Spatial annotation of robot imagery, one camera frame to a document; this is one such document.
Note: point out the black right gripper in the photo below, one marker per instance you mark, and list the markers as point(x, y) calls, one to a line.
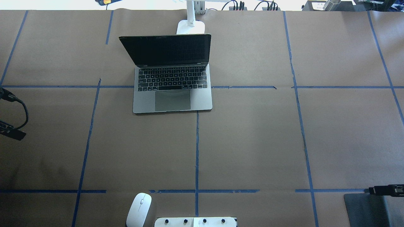
point(383, 190)

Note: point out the white desk lamp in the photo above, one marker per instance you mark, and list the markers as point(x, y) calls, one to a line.
point(190, 25)

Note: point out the white computer mouse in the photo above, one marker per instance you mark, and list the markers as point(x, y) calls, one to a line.
point(139, 211)

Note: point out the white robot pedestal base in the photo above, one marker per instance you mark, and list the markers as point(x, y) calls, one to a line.
point(196, 222)

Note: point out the grey laptop computer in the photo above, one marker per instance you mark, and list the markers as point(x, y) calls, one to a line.
point(172, 72)

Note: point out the black mouse pad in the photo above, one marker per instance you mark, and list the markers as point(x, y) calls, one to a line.
point(366, 210)

